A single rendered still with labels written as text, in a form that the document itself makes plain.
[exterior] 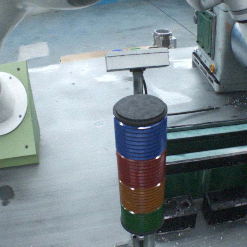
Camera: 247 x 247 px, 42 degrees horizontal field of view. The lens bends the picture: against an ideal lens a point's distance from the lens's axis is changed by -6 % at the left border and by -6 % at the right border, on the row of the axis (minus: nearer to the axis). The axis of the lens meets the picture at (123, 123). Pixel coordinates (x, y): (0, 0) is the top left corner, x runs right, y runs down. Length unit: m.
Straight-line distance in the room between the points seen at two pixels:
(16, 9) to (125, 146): 0.22
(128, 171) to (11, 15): 0.25
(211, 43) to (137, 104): 0.93
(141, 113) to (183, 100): 0.87
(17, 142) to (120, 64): 0.37
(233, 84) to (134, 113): 0.96
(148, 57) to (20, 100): 0.38
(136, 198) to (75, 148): 0.61
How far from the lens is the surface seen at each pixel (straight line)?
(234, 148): 0.81
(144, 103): 0.37
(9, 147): 0.97
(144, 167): 0.38
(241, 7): 0.73
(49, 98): 1.31
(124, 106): 0.37
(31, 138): 0.96
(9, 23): 0.46
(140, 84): 0.94
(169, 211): 0.73
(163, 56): 0.91
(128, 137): 0.36
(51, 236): 0.78
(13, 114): 0.97
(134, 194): 0.41
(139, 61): 0.90
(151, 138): 0.36
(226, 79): 1.27
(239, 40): 1.10
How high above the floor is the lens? 1.41
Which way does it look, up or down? 34 degrees down
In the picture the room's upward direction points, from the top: 3 degrees counter-clockwise
